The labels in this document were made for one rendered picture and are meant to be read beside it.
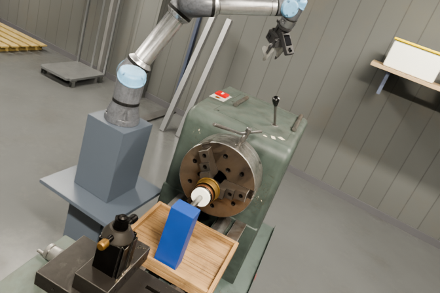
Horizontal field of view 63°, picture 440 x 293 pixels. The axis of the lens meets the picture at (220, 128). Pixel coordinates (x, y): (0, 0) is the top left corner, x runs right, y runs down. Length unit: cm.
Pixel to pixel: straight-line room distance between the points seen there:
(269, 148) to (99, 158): 72
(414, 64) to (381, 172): 133
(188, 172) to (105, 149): 38
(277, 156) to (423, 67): 227
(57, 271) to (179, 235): 35
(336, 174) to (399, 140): 76
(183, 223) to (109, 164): 57
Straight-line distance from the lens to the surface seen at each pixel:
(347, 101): 417
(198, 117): 155
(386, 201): 444
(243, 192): 136
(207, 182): 131
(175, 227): 118
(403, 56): 354
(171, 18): 162
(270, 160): 150
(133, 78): 152
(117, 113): 156
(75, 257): 114
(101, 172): 166
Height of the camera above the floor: 177
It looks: 21 degrees down
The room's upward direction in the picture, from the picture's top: 20 degrees clockwise
